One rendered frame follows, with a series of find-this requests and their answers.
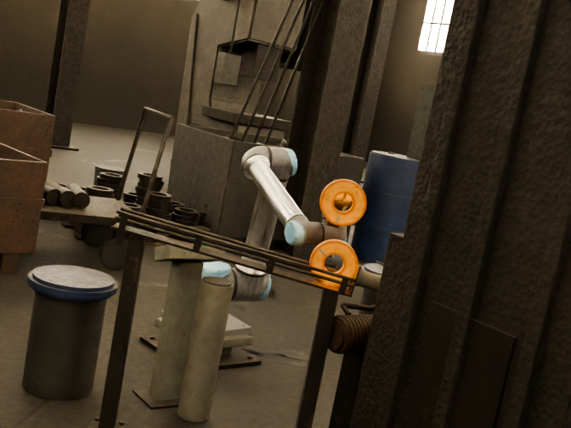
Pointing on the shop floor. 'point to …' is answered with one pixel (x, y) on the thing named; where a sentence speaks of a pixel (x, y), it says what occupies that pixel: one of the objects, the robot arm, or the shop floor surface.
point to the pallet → (157, 205)
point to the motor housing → (349, 349)
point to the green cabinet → (421, 121)
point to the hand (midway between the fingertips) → (344, 196)
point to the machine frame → (483, 237)
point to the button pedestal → (175, 325)
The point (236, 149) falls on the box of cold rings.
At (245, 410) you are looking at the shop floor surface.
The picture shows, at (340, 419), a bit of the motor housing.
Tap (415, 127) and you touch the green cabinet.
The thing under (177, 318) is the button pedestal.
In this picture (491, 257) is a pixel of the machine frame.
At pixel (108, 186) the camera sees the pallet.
